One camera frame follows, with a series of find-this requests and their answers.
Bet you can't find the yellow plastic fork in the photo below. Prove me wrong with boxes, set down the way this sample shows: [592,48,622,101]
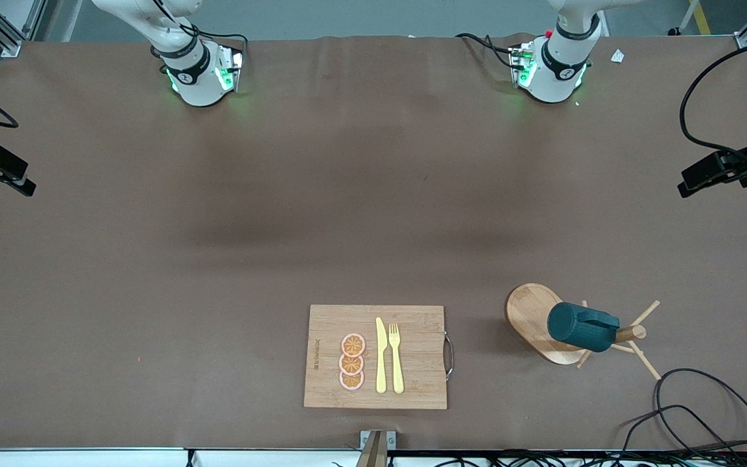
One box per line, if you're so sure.
[388,323,405,394]

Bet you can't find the aluminium camera post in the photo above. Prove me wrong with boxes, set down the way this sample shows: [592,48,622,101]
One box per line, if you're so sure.
[355,429,397,467]

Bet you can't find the black base cable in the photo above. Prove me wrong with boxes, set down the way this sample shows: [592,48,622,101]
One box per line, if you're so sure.
[455,32,523,71]
[185,26,249,72]

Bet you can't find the bamboo cutting board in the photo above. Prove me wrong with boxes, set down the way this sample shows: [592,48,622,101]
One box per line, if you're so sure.
[303,305,455,411]

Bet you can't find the teal cup with yellow inside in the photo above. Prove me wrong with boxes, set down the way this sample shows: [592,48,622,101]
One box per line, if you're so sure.
[547,302,621,353]

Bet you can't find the black left base cable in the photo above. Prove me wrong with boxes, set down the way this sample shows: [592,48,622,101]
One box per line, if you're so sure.
[455,32,523,71]

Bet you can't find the black cable bundle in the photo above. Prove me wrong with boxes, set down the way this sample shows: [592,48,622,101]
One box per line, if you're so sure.
[386,449,747,467]

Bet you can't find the yellow plastic knife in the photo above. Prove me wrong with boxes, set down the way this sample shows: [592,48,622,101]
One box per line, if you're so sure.
[375,317,388,394]

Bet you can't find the black looped table cable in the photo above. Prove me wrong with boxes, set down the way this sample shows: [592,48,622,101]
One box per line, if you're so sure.
[654,368,747,449]

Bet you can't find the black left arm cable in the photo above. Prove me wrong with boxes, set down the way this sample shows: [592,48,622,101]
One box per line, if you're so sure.
[680,32,747,160]

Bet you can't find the black right base cable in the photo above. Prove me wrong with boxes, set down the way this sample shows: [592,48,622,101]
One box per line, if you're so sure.
[185,26,249,72]

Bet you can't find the wooden mug rack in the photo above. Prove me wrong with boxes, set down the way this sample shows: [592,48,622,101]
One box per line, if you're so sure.
[506,283,663,381]

